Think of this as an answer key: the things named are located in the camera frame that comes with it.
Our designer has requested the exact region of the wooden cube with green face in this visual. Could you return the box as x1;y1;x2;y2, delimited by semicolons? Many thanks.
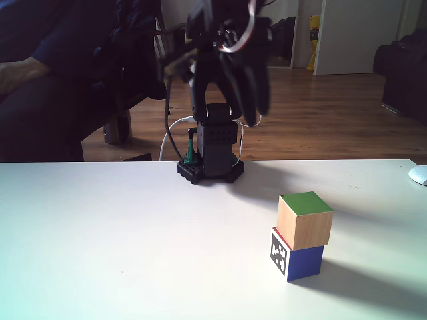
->
276;191;334;251

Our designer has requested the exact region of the cube with black-white marker faces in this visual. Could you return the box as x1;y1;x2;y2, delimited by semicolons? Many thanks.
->
269;227;324;283

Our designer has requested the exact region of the person's hand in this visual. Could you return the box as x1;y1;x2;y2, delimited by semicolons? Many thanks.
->
0;55;51;95

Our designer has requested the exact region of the yellow bag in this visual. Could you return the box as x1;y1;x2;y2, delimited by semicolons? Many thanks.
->
306;14;322;71

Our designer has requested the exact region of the green table clamp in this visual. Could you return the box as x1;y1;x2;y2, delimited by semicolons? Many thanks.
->
182;128;201;167

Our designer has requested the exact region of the white door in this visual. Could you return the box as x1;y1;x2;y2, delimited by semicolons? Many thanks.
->
312;0;407;76

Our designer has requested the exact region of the black jacket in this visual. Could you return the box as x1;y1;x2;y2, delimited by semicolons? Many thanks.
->
89;0;167;101

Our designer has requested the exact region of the metal cylinder can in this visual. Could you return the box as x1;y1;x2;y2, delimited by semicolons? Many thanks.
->
103;109;133;145

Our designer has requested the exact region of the black sofa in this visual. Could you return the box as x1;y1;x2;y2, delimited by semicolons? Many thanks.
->
372;29;427;126

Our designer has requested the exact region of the white rounded object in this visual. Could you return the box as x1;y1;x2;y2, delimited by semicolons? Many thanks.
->
408;165;427;186

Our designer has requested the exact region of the person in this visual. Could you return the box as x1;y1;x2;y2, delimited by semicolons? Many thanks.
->
0;0;117;163

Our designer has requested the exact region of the red-white servo cable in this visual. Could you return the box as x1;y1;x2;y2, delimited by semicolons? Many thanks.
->
215;0;260;54

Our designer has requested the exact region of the thin white wire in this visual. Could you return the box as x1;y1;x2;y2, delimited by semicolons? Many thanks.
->
231;113;263;167

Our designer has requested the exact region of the black power cable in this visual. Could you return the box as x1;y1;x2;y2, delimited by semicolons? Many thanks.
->
163;75;186;161

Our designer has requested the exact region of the white usb cable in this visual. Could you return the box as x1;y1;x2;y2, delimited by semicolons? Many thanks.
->
159;115;198;163

